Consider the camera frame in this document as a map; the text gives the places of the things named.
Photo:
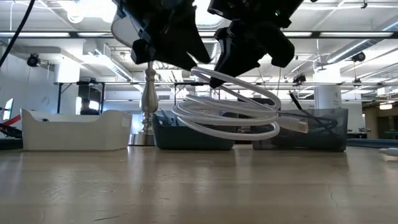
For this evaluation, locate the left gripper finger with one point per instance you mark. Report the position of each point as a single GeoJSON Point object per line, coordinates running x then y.
{"type": "Point", "coordinates": [177, 40]}

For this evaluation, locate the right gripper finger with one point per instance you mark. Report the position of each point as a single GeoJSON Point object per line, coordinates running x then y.
{"type": "Point", "coordinates": [239, 53]}

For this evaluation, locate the silver lamp base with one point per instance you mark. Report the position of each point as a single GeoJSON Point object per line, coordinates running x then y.
{"type": "Point", "coordinates": [149, 99]}

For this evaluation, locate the teal plastic bin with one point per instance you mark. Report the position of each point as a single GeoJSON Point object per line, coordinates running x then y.
{"type": "Point", "coordinates": [192, 140]}

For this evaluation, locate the person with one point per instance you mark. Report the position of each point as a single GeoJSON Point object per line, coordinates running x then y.
{"type": "Point", "coordinates": [88, 110]}

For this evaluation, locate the grey translucent plastic bin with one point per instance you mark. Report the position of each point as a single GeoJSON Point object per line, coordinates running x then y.
{"type": "Point", "coordinates": [311, 143]}

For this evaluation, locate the white plastic bin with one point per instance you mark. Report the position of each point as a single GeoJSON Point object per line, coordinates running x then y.
{"type": "Point", "coordinates": [77, 133]}

